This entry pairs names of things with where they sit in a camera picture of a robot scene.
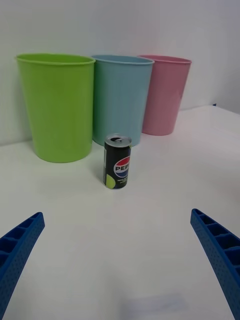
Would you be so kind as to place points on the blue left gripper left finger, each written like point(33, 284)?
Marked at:
point(17, 252)

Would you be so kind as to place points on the pale blue plastic waste bin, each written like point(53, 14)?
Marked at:
point(120, 100)

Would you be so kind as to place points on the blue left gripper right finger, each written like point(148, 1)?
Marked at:
point(220, 252)

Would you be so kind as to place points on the black drink can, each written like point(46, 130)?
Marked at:
point(115, 160)

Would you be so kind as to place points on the green plastic waste bin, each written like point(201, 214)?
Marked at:
point(58, 107)

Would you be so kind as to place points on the pink plastic waste bin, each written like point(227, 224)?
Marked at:
point(165, 97)

